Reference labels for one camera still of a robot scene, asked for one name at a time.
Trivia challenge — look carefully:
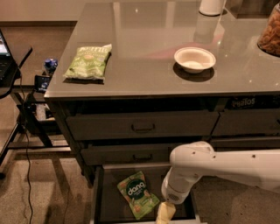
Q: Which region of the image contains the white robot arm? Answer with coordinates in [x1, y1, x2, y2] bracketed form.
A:
[156, 141, 280, 224]

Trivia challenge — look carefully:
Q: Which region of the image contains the dark cabinet frame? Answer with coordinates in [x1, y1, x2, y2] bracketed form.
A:
[48, 95, 280, 179]

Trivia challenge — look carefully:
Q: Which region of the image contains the open bottom drawer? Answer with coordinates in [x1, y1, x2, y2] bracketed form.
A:
[89, 162, 201, 224]

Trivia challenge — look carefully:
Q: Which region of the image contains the middle left drawer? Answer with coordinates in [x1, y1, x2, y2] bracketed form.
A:
[76, 142, 182, 166]

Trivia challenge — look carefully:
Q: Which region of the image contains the top left drawer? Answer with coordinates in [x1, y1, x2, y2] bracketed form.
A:
[66, 110, 219, 140]

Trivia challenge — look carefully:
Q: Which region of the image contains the black phone with screen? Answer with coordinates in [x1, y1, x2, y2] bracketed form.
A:
[34, 75, 51, 93]

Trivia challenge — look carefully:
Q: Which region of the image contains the white cylindrical container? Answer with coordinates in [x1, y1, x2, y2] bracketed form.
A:
[199, 0, 226, 16]

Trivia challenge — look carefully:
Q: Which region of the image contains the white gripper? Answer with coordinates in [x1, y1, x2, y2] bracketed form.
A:
[156, 169, 196, 224]

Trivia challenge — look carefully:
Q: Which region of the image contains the green jalapeno chip bag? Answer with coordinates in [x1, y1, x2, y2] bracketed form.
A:
[64, 44, 112, 81]

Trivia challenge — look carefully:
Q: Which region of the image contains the black hanging cable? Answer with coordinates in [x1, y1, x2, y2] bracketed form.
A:
[17, 68, 35, 224]

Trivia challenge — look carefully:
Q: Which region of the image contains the middle right drawer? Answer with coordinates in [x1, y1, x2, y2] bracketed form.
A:
[210, 136, 280, 151]

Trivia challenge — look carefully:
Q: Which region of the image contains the green dang rice chip bag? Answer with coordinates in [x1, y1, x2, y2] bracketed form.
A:
[117, 171, 159, 220]

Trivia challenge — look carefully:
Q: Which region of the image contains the blue can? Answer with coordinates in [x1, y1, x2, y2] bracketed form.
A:
[44, 59, 58, 76]

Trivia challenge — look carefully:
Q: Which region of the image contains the white paper bowl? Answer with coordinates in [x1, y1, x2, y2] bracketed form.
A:
[174, 47, 216, 74]

